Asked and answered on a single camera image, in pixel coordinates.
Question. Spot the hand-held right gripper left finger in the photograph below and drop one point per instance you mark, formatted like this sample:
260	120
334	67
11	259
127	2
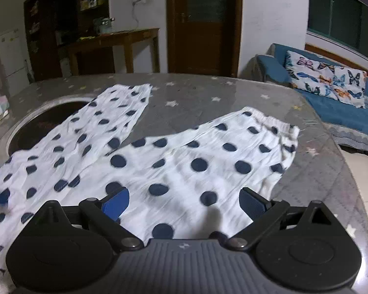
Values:
115	204

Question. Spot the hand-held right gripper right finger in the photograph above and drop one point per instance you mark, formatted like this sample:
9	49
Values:
253	204

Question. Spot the white navy polka dot pants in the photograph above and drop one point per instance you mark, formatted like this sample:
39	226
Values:
187	147

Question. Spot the round built-in induction cooker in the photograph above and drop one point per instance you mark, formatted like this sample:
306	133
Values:
40	119

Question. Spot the blue sofa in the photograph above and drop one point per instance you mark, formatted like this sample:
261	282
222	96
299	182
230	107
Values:
334	111

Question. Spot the white refrigerator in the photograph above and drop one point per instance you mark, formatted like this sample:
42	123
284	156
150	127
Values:
9	55

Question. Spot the butterfly print pillow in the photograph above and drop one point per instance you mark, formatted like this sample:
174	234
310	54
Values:
325	76

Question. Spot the brown wooden door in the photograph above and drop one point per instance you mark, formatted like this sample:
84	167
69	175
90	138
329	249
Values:
202	46

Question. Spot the wooden side table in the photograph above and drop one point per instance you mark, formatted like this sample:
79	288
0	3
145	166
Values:
125	34

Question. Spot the dark wooden shelf cabinet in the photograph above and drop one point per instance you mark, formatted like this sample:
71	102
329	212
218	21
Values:
64	15

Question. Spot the green framed window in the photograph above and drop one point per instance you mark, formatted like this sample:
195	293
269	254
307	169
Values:
340	15

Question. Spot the white wall socket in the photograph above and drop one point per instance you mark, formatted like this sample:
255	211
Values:
139	1

